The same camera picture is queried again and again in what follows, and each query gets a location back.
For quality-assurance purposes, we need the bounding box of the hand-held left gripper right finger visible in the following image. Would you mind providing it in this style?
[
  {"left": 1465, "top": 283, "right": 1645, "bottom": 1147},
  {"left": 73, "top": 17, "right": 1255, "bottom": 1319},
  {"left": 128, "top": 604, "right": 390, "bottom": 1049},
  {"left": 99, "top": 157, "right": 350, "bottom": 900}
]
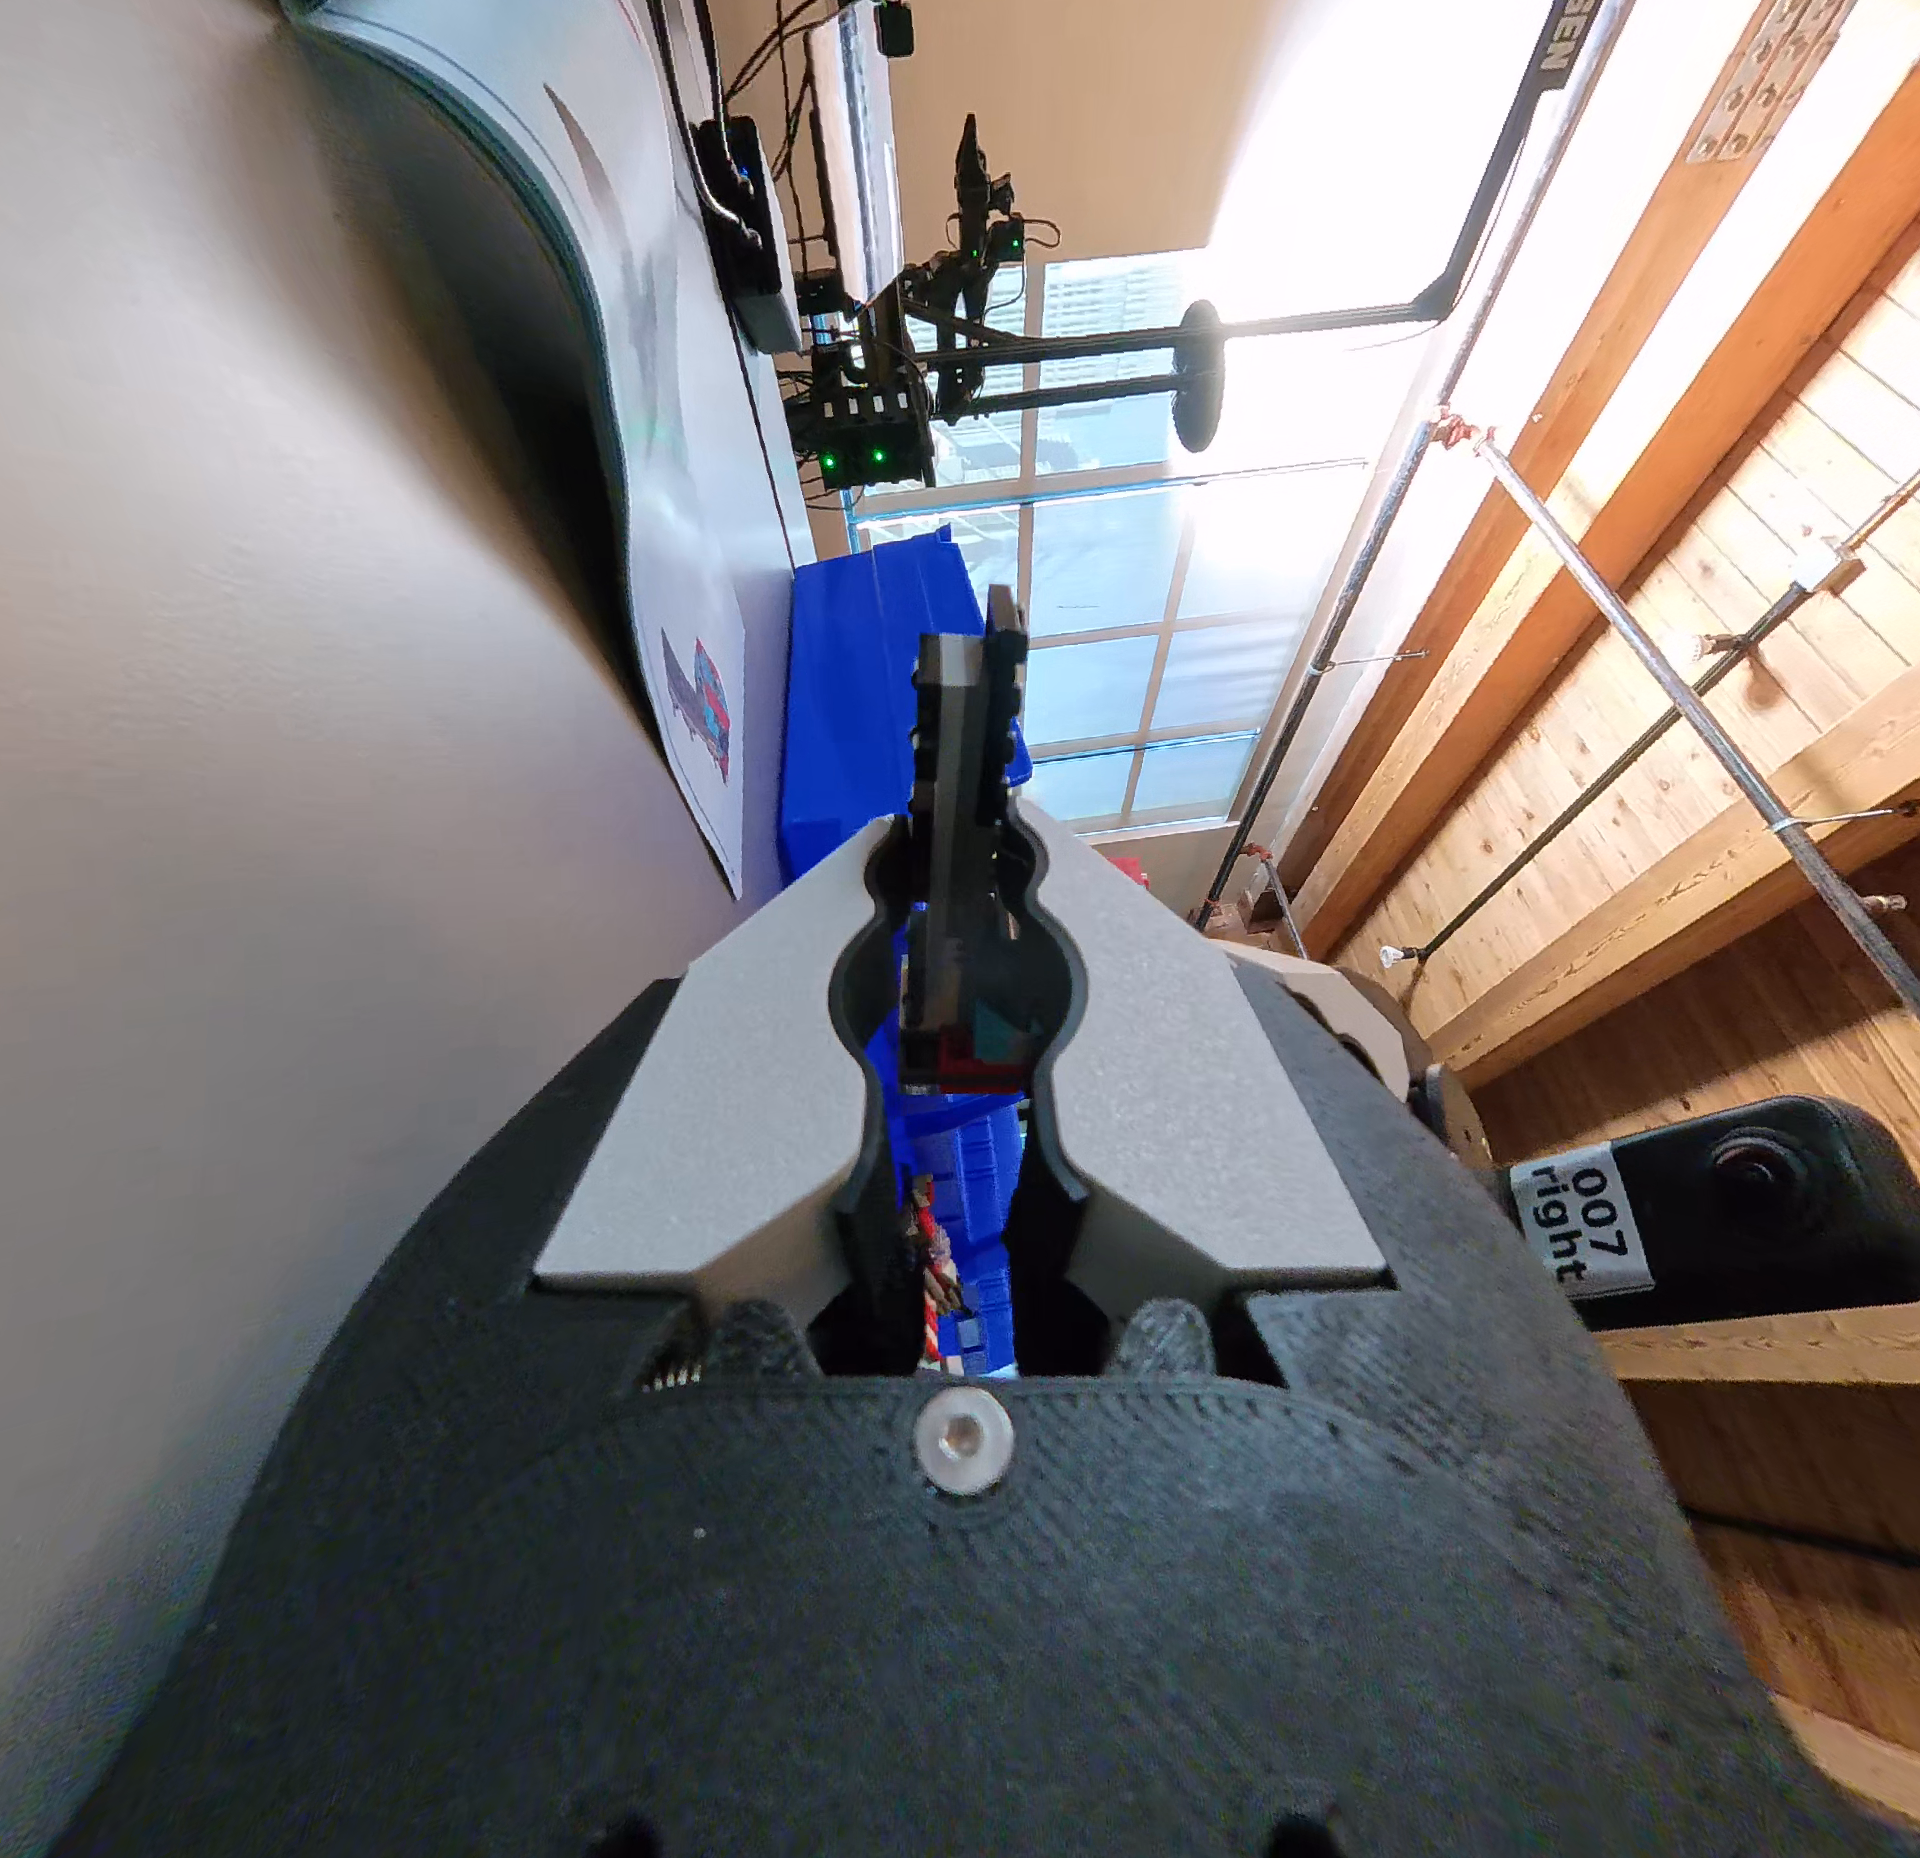
[{"left": 997, "top": 800, "right": 1392, "bottom": 1368}]

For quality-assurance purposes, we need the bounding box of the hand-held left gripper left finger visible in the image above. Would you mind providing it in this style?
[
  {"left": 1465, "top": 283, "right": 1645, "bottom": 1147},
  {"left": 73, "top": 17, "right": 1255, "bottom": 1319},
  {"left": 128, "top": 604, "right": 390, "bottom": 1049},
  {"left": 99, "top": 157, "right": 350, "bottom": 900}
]
[{"left": 534, "top": 813, "right": 922, "bottom": 1368}]

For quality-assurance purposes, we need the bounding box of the pile of toy bricks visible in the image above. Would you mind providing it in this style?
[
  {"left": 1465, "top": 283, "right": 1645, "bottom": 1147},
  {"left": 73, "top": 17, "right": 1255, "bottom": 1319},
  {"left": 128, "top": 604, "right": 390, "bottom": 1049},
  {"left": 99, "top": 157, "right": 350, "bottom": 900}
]
[{"left": 898, "top": 1171, "right": 978, "bottom": 1368}]

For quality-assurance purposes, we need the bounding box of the toy brick truck model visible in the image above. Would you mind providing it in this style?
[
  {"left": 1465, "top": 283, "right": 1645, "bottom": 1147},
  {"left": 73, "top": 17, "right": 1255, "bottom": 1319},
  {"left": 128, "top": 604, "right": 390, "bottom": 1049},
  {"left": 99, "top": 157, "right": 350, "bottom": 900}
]
[{"left": 898, "top": 584, "right": 1086, "bottom": 1096}]

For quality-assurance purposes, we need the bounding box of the blue plastic bin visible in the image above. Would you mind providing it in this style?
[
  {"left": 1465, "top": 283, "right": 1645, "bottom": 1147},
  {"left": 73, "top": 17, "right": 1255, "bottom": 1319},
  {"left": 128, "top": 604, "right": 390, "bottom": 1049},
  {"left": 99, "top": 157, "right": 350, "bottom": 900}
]
[{"left": 776, "top": 522, "right": 1037, "bottom": 1371}]

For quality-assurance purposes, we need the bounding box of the grey desk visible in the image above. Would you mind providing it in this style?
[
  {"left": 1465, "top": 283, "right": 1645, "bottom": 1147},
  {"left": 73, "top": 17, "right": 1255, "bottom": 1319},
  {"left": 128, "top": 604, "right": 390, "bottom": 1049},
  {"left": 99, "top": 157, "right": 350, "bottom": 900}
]
[{"left": 0, "top": 0, "right": 932, "bottom": 1858}]

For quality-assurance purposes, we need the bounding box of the black rod spot lamp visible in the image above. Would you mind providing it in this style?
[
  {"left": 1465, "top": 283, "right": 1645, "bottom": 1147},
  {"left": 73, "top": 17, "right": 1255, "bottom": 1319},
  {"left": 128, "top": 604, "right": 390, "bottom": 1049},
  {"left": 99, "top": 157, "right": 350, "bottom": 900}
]
[{"left": 1381, "top": 553, "right": 1869, "bottom": 975}]

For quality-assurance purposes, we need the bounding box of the silver ceiling pipe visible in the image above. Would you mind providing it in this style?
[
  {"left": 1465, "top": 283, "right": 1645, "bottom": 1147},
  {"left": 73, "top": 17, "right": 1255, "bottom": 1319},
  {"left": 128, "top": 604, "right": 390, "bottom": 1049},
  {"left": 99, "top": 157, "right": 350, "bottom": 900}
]
[{"left": 1462, "top": 426, "right": 1920, "bottom": 1014}]

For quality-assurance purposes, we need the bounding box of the large grid window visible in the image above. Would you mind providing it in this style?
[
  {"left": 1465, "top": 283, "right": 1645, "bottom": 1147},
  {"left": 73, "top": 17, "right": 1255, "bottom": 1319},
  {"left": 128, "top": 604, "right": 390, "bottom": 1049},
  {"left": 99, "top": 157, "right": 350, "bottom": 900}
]
[{"left": 847, "top": 253, "right": 1443, "bottom": 837}]

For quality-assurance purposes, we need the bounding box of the black equipment box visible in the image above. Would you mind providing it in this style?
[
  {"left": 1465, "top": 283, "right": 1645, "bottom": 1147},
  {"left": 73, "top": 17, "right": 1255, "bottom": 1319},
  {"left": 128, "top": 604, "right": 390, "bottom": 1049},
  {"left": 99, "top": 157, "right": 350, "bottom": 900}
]
[{"left": 788, "top": 274, "right": 940, "bottom": 492}]

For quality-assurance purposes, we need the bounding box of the open instruction booklet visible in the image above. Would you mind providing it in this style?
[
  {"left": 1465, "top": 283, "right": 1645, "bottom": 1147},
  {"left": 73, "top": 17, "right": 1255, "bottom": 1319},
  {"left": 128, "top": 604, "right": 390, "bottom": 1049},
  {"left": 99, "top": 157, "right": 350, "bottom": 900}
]
[{"left": 271, "top": 0, "right": 750, "bottom": 900}]

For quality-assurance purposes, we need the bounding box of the grey power adapter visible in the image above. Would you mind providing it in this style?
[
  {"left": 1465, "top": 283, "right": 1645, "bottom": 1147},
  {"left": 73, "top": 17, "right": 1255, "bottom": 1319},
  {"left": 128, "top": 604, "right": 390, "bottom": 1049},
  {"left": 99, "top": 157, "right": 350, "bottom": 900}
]
[{"left": 691, "top": 115, "right": 808, "bottom": 356}]

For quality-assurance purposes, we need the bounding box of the computer monitor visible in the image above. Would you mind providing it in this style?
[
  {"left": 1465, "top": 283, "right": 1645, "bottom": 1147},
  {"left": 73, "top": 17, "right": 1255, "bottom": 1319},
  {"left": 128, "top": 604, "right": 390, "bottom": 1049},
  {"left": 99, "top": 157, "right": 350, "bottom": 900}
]
[{"left": 804, "top": 0, "right": 910, "bottom": 308}]

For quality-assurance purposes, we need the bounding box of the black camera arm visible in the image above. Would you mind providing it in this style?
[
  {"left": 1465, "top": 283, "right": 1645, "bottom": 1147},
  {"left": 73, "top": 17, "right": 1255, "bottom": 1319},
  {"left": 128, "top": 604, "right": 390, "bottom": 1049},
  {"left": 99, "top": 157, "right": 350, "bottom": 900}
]
[{"left": 952, "top": 115, "right": 1034, "bottom": 266}]

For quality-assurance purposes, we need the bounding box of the perforated metal bracket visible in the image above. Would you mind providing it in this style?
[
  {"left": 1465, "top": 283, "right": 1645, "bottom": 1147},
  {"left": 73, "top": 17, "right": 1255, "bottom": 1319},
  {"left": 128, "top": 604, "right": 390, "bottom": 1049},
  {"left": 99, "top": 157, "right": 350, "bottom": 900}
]
[{"left": 1689, "top": 0, "right": 1862, "bottom": 169}]

